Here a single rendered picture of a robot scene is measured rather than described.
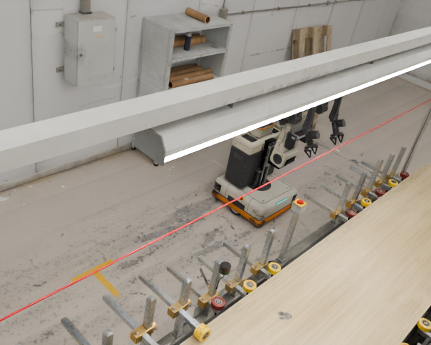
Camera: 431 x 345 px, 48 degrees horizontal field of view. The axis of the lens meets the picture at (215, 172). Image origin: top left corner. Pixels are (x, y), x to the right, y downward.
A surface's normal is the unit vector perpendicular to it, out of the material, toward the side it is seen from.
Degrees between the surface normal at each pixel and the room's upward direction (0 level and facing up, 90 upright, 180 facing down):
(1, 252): 0
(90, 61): 90
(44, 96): 90
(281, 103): 61
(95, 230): 0
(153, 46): 90
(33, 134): 0
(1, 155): 90
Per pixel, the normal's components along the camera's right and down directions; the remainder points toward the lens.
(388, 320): 0.17, -0.83
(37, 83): 0.72, 0.47
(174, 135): 0.71, 0.01
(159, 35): -0.68, 0.29
